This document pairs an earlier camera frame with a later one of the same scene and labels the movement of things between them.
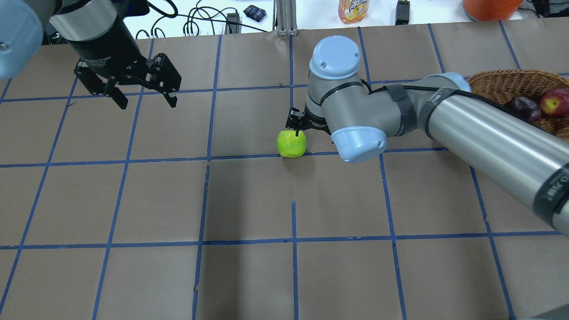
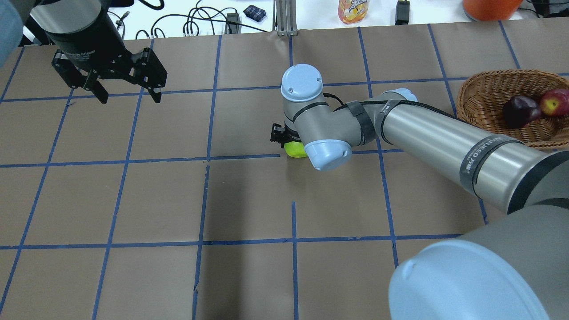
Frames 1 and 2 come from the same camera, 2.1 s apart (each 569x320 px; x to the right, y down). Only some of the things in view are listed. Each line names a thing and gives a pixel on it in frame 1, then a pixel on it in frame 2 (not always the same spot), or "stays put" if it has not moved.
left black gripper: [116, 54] to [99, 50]
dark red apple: [526, 108] stays put
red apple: [554, 102] stays put
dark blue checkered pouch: [255, 13] stays put
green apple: [290, 146] stays put
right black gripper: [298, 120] to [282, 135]
